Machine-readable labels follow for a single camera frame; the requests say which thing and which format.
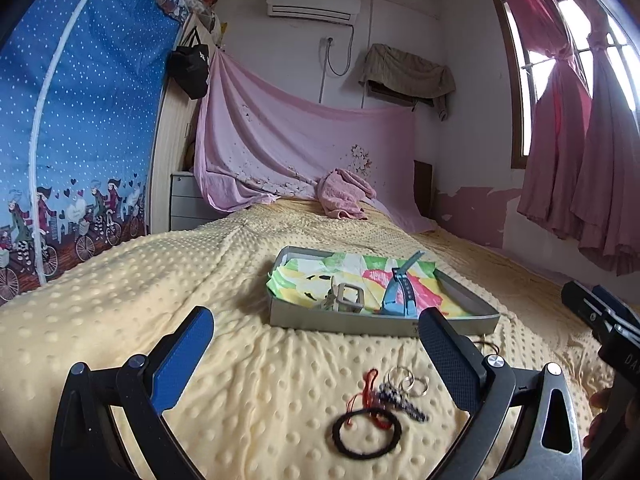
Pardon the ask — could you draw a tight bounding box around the light blue smart watch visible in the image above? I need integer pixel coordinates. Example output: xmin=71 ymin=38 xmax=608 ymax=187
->
xmin=381 ymin=252 xmax=424 ymax=318

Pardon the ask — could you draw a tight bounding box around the silver carabiner bottle opener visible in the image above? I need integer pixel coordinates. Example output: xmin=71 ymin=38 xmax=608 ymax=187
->
xmin=319 ymin=276 xmax=364 ymax=314

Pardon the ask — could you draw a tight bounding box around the person's right hand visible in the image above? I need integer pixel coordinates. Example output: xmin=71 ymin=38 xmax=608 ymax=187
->
xmin=582 ymin=387 xmax=639 ymax=448

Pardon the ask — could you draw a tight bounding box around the right pink curtain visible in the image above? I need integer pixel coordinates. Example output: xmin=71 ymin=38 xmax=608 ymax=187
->
xmin=572 ymin=0 xmax=639 ymax=275

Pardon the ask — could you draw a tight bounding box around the pink curtain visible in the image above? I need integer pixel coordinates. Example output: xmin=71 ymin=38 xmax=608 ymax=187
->
xmin=572 ymin=0 xmax=639 ymax=275
xmin=506 ymin=0 xmax=591 ymax=240

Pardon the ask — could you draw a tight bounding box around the left pink curtain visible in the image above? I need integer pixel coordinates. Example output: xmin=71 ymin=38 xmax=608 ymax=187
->
xmin=506 ymin=0 xmax=591 ymax=240

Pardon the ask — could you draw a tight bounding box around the dark wooden board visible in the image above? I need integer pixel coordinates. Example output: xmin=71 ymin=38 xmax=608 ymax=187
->
xmin=413 ymin=160 xmax=434 ymax=218

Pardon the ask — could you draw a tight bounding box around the grey metal tray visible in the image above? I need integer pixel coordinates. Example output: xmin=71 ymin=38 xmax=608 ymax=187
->
xmin=267 ymin=246 xmax=500 ymax=337

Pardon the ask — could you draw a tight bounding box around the grey drawer nightstand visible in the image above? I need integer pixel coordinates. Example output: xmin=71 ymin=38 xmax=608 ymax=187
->
xmin=169 ymin=171 xmax=227 ymax=231

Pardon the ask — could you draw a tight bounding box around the colourful paper tray liner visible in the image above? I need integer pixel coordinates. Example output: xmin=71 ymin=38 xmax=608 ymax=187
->
xmin=267 ymin=252 xmax=470 ymax=318

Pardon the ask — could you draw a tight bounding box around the crumpled pink towel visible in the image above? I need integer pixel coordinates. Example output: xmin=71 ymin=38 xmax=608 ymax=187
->
xmin=316 ymin=168 xmax=376 ymax=220

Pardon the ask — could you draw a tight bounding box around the olive cloth covered shelf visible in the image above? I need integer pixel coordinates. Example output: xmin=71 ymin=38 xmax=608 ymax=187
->
xmin=359 ymin=44 xmax=456 ymax=122

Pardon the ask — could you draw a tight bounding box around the wooden wardrobe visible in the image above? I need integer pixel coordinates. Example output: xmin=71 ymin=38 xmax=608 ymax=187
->
xmin=148 ymin=12 xmax=222 ymax=235

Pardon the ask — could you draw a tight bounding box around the pink hanging bed sheet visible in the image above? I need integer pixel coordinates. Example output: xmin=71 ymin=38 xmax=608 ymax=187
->
xmin=193 ymin=51 xmax=434 ymax=233

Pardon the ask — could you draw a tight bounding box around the blue dotted wardrobe cover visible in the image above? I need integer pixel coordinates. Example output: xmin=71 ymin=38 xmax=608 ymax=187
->
xmin=1 ymin=0 xmax=186 ymax=301

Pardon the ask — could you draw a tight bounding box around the black hanging bag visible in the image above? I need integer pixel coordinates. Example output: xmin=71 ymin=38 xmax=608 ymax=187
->
xmin=166 ymin=44 xmax=209 ymax=100

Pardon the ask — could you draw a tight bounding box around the white air conditioner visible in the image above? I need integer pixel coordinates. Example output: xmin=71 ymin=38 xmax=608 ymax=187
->
xmin=266 ymin=0 xmax=361 ymax=26

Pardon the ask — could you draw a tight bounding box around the black hair tie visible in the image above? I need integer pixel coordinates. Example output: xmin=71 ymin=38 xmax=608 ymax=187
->
xmin=331 ymin=407 xmax=404 ymax=461

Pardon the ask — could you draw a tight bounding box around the black braided keychain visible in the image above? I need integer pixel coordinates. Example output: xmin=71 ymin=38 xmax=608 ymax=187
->
xmin=376 ymin=382 xmax=430 ymax=424

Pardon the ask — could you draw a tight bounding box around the red cord charm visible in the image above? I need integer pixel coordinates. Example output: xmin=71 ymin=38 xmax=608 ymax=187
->
xmin=346 ymin=368 xmax=392 ymax=430

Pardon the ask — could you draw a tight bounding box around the air conditioner power cable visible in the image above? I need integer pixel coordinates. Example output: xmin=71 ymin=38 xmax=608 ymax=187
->
xmin=318 ymin=22 xmax=356 ymax=106

